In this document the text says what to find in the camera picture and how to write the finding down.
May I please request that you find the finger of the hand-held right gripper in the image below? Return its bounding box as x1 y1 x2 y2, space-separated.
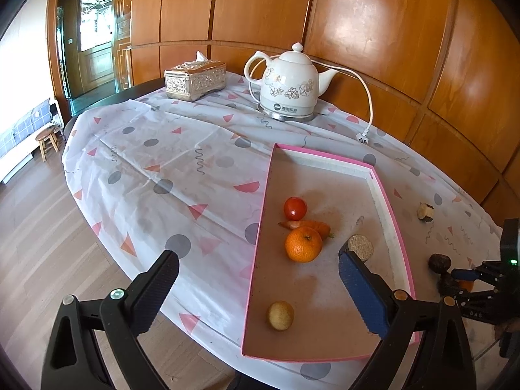
438 274 496 305
450 262 504 282

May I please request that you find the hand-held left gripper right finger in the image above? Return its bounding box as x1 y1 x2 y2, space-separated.
338 250 476 390

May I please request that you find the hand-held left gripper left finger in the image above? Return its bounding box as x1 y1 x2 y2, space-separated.
41 250 180 390

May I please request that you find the pink cardboard tray box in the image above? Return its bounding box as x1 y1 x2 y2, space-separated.
241 143 416 362

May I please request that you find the round orange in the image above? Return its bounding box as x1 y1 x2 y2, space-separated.
285 227 323 263

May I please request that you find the small orange carrot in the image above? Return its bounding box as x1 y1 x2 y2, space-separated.
278 220 332 238

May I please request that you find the toy fruit half yellow face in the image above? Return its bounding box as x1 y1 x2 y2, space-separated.
266 301 295 332

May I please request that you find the red toy tomato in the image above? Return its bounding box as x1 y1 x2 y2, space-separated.
283 197 308 221

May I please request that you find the dark brown toy fruit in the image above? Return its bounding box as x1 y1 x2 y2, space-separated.
430 254 452 274

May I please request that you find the white patterned tablecloth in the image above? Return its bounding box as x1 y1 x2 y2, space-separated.
61 71 504 390

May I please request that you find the silver kettle base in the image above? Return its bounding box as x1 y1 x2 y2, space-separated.
258 103 319 123

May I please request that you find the small wooden stool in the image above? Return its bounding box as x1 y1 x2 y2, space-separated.
35 127 59 164

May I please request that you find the blue checked sofa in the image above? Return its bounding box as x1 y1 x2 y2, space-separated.
0 97 61 183

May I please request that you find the silver ornate tissue box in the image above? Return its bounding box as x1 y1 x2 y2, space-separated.
163 51 227 102

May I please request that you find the white floral ceramic kettle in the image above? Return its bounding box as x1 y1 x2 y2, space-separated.
244 42 339 115

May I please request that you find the wooden glass door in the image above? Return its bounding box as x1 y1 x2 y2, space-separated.
77 0 116 94

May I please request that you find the white power cord with plug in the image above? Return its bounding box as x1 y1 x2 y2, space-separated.
248 65 373 145

